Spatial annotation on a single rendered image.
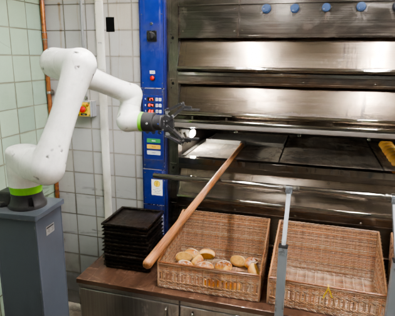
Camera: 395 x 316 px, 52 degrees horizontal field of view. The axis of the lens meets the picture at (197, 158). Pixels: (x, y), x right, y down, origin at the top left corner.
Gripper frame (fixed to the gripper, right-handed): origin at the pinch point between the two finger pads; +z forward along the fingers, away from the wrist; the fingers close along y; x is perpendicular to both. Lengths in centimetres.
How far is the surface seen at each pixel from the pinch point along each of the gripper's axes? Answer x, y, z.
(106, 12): -55, -55, -73
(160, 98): -52, -6, -38
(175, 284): -6, 88, -12
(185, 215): 41, 28, 7
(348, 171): -55, 31, 73
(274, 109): -54, -2, 30
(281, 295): 5, 77, 43
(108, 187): -53, 54, -76
